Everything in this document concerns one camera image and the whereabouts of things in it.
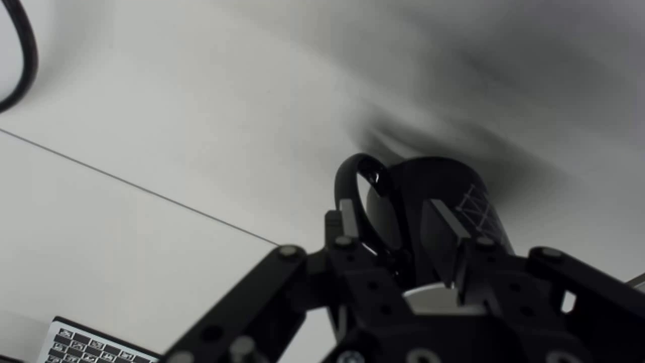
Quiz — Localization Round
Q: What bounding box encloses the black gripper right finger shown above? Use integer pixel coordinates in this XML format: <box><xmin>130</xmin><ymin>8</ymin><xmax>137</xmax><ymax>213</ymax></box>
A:
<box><xmin>426</xmin><ymin>196</ymin><xmax>645</xmax><ymax>363</ymax></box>

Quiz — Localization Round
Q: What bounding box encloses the laptop keyboard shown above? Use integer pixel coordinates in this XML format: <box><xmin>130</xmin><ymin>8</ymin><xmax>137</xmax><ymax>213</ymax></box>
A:
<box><xmin>36</xmin><ymin>315</ymin><xmax>166</xmax><ymax>363</ymax></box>

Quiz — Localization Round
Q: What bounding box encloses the black mug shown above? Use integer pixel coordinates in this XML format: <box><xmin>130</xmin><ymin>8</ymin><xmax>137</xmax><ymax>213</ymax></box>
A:
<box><xmin>332</xmin><ymin>152</ymin><xmax>517</xmax><ymax>293</ymax></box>

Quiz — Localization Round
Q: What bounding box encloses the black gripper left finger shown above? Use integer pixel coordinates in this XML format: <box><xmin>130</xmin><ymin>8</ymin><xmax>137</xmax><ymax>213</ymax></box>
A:
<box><xmin>159</xmin><ymin>197</ymin><xmax>421</xmax><ymax>363</ymax></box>

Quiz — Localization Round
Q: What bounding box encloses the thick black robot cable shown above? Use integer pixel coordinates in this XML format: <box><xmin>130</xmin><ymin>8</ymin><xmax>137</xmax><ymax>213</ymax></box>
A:
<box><xmin>0</xmin><ymin>0</ymin><xmax>41</xmax><ymax>115</ymax></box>

